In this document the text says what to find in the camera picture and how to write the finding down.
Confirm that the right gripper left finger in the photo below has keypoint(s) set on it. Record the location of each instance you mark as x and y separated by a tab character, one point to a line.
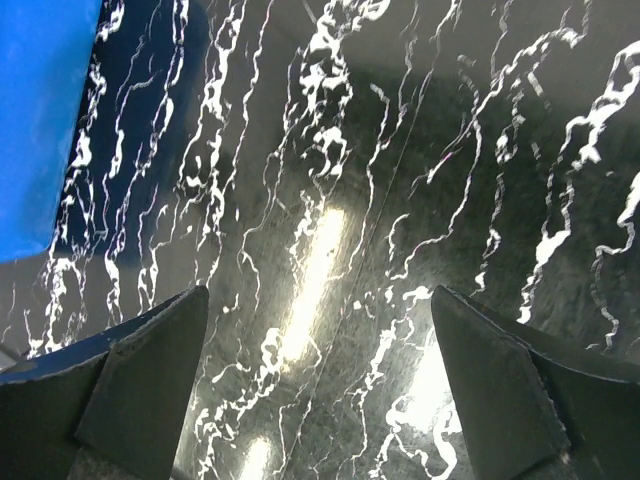
111	406

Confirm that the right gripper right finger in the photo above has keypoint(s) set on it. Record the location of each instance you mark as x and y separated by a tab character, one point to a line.
531	405

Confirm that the blue plastic bin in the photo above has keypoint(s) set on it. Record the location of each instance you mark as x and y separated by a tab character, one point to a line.
45	54

